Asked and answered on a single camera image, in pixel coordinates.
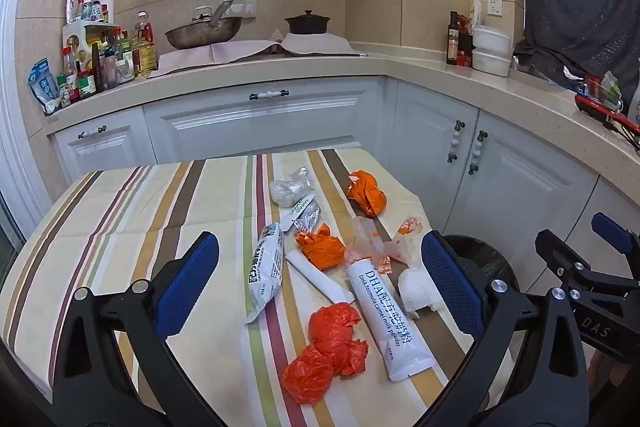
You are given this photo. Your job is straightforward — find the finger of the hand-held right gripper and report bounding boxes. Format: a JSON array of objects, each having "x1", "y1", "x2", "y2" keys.
[
  {"x1": 591, "y1": 213, "x2": 640, "y2": 260},
  {"x1": 535, "y1": 229, "x2": 598, "y2": 290}
]

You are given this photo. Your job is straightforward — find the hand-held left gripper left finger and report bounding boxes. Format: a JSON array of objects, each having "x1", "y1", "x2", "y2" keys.
[{"x1": 50, "y1": 231, "x2": 228, "y2": 427}]

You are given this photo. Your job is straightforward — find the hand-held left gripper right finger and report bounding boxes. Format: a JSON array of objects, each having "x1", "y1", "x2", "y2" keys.
[{"x1": 415, "y1": 229, "x2": 601, "y2": 427}]

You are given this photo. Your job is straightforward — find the black trash bin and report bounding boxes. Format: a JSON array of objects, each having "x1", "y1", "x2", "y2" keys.
[{"x1": 442, "y1": 234, "x2": 523, "y2": 303}]

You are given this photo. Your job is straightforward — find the long white powder packet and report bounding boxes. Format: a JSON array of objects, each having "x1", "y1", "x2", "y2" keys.
[{"x1": 346, "y1": 257, "x2": 435, "y2": 383}]

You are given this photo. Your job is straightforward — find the orange plastic bag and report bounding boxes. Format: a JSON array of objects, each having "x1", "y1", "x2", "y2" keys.
[
  {"x1": 295, "y1": 223, "x2": 347, "y2": 270},
  {"x1": 346, "y1": 170, "x2": 388, "y2": 216}
]

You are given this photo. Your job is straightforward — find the clear wrapper with orange print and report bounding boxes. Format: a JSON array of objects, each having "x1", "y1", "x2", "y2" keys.
[
  {"x1": 345, "y1": 216, "x2": 396, "y2": 275},
  {"x1": 385, "y1": 217, "x2": 425, "y2": 265}
]

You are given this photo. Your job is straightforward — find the white kitchen cabinet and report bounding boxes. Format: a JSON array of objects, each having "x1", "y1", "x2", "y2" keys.
[{"x1": 47, "y1": 74, "x2": 640, "y2": 308}]

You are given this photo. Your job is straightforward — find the white and blue snack packet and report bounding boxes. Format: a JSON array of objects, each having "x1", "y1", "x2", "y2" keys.
[{"x1": 244, "y1": 222, "x2": 286, "y2": 325}]

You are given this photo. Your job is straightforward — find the red dish rack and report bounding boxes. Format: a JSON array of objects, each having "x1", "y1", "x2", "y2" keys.
[{"x1": 574, "y1": 77, "x2": 640, "y2": 132}]

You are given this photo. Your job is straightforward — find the red crumpled plastic bag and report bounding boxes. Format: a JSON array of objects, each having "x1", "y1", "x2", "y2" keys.
[
  {"x1": 281, "y1": 344, "x2": 335, "y2": 406},
  {"x1": 308, "y1": 302, "x2": 370, "y2": 378}
]

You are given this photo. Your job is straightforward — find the clear crumpled plastic bag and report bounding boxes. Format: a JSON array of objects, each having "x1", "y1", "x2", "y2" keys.
[{"x1": 269, "y1": 167, "x2": 316, "y2": 208}]

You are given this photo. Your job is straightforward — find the green and white sachet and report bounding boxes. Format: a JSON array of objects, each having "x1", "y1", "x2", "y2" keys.
[{"x1": 281, "y1": 194, "x2": 315, "y2": 233}]

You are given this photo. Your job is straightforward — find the white plastic container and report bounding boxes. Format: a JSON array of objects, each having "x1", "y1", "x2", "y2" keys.
[
  {"x1": 471, "y1": 25, "x2": 513, "y2": 52},
  {"x1": 471, "y1": 49, "x2": 512, "y2": 76}
]

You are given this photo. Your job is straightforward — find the cluster of condiment bottles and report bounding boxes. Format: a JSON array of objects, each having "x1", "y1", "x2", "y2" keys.
[{"x1": 56, "y1": 0, "x2": 136, "y2": 102}]

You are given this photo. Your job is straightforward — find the red seasoning box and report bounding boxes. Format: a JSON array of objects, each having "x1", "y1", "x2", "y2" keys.
[{"x1": 457, "y1": 14, "x2": 476, "y2": 68}]

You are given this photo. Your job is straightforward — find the yellow cooking oil bottle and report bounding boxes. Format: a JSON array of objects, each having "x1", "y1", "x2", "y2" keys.
[{"x1": 131, "y1": 11, "x2": 158, "y2": 75}]

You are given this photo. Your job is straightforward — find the beige stove cover cloth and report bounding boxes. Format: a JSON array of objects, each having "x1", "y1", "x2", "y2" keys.
[{"x1": 150, "y1": 32, "x2": 368, "y2": 78}]

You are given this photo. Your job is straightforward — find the dark glass bottle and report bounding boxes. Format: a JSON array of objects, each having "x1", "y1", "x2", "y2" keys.
[{"x1": 446, "y1": 11, "x2": 461, "y2": 65}]

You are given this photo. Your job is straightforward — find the blue and white bag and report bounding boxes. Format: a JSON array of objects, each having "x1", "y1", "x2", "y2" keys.
[{"x1": 28, "y1": 59, "x2": 62, "y2": 115}]

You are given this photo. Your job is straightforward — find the metal wok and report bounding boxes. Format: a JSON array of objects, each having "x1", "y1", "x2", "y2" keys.
[{"x1": 165, "y1": 18, "x2": 244, "y2": 50}]

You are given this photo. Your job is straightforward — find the metal spatula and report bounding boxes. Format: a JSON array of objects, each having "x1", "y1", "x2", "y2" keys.
[{"x1": 209, "y1": 0, "x2": 235, "y2": 30}]

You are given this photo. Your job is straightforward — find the white spice rack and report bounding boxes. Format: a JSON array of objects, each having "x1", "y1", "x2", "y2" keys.
[{"x1": 62, "y1": 22, "x2": 136, "y2": 82}]

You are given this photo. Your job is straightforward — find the black lidded pot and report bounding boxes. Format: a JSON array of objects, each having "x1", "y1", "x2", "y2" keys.
[{"x1": 285, "y1": 10, "x2": 331, "y2": 36}]

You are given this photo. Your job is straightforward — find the vertical cabinet door handle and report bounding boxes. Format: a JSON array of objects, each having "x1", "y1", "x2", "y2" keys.
[
  {"x1": 468, "y1": 130, "x2": 487, "y2": 176},
  {"x1": 448, "y1": 120, "x2": 465, "y2": 164}
]

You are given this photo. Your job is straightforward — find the white double wall socket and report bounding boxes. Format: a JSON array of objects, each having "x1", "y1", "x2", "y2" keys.
[{"x1": 218, "y1": 0, "x2": 258, "y2": 15}]

